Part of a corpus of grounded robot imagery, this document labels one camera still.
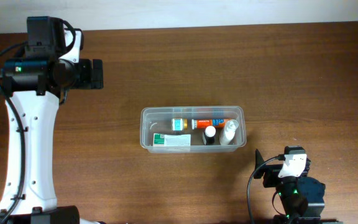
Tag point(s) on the orange tablet tube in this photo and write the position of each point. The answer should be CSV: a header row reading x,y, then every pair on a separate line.
x,y
203,123

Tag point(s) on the black bottle white cap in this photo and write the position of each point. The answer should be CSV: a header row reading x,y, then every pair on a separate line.
x,y
208,135

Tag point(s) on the white spray bottle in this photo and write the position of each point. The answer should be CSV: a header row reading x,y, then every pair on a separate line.
x,y
228,132

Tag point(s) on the small gold-capped jar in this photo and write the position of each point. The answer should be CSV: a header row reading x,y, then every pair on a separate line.
x,y
179,124

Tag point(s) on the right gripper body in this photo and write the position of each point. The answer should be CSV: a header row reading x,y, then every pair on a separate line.
x,y
272,172

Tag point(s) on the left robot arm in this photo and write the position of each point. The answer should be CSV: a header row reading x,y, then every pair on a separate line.
x,y
34,84

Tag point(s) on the white green medicine box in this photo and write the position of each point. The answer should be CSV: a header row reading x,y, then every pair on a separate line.
x,y
171,140

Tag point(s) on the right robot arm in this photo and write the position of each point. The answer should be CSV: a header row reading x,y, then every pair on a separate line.
x,y
302,197

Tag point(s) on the clear plastic container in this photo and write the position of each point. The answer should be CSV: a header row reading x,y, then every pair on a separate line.
x,y
190,129

